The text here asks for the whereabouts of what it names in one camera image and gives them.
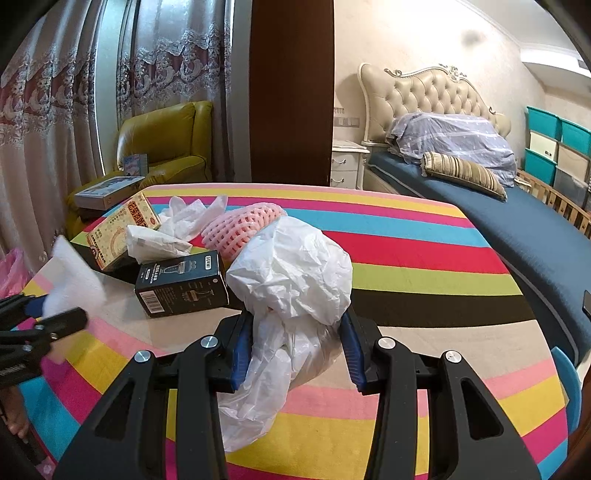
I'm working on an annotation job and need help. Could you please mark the flat cardboard box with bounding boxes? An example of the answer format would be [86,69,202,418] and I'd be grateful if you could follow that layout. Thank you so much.
[74,175,145,208]

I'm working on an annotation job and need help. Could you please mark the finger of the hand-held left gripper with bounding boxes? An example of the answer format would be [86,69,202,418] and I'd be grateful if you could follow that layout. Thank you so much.
[0,294,49,324]
[0,308,89,352]

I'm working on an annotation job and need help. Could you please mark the brown striped cushion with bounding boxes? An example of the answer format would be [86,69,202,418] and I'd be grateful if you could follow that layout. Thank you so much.
[421,151,508,201]

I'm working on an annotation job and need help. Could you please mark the lace patterned curtain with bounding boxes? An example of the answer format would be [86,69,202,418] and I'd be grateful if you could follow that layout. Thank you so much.
[106,0,234,183]
[0,0,116,278]

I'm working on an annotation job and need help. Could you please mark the bed with blue sheet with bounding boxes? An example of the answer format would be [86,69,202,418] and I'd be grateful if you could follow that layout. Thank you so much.
[362,150,591,365]

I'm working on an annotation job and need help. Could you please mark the brown wooden door panel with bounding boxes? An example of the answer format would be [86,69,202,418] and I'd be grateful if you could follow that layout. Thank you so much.
[249,0,335,188]

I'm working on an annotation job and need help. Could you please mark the stack of storage boxes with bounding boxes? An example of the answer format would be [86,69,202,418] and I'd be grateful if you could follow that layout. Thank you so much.
[524,105,591,204]

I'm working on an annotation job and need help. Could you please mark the yellow leather armchair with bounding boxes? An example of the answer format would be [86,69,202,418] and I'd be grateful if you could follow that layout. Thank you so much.
[65,100,214,232]

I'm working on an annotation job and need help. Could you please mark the pink trash bag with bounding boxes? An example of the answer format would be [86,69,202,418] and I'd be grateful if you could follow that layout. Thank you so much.
[0,247,33,298]

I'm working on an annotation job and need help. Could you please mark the purple striped pillow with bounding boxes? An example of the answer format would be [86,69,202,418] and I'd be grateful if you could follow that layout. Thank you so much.
[385,112,518,188]

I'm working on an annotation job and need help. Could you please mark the black product box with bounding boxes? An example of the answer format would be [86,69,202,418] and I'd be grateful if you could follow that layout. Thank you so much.
[134,250,230,319]

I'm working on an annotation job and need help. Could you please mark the white plastic bag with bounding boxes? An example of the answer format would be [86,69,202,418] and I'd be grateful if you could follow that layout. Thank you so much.
[217,215,354,455]

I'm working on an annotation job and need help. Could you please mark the white foam sheet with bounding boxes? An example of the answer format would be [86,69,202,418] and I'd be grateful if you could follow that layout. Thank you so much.
[42,234,107,319]

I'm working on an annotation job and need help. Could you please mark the pink foam fruit net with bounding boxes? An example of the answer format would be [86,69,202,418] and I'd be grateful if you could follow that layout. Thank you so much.
[199,205,288,259]

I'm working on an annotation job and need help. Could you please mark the yellow cardboard box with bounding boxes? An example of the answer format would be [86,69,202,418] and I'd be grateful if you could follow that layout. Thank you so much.
[86,191,162,271]

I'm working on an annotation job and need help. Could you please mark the blue chair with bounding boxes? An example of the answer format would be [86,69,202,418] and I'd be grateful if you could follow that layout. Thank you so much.
[549,346,583,435]

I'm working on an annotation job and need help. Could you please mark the small blue picture box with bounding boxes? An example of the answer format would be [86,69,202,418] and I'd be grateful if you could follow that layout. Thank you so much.
[122,153,149,177]

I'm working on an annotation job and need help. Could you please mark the white nightstand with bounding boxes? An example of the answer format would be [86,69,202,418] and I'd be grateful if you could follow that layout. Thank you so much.
[330,138,370,189]

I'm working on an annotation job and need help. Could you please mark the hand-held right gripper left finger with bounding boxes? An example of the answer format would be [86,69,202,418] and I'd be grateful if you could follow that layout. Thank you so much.
[53,314,254,480]

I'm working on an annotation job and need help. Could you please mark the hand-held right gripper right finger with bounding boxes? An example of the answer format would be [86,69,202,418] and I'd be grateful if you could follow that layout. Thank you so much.
[339,307,541,480]

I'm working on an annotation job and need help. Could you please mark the person's left hand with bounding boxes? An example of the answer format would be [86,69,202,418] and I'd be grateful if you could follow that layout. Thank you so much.
[0,385,31,439]

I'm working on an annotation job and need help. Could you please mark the wooden crib rail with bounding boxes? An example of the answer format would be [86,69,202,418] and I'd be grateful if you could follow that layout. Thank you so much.
[515,168,591,238]

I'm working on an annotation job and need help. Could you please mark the beige tufted headboard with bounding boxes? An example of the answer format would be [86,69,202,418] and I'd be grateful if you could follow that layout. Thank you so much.
[359,62,512,148]

